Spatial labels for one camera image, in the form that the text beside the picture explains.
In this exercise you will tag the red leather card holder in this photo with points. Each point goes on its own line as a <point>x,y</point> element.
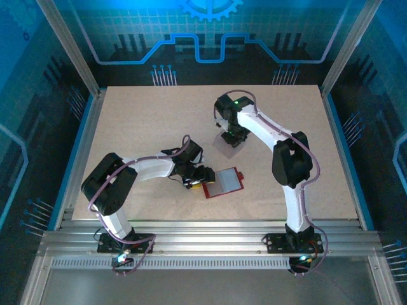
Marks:
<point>225,181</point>

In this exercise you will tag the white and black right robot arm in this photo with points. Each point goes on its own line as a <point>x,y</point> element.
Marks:
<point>264,127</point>

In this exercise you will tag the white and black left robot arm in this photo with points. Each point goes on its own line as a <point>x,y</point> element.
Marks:
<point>152,168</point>

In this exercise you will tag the clear acrylic card box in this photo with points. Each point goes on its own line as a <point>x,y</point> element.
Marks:
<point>233,152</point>

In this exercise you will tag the grey metal panel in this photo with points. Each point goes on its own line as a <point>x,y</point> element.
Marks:
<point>206,286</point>

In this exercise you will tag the small lit circuit board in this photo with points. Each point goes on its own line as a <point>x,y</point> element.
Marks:
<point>122,258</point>
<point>302,259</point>

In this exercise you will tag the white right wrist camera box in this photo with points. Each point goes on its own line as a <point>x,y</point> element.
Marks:
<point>218,124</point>

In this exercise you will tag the aluminium front rail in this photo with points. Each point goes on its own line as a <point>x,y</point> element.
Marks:
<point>206,238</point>

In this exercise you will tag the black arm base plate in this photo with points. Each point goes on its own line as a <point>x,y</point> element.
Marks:
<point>276,243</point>
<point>143,242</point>

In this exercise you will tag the aluminium side rail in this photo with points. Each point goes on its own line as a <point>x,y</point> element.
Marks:
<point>346,159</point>
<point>83,159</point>

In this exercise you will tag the aluminium frame post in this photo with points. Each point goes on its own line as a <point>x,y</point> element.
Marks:
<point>71,47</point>
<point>348,47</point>

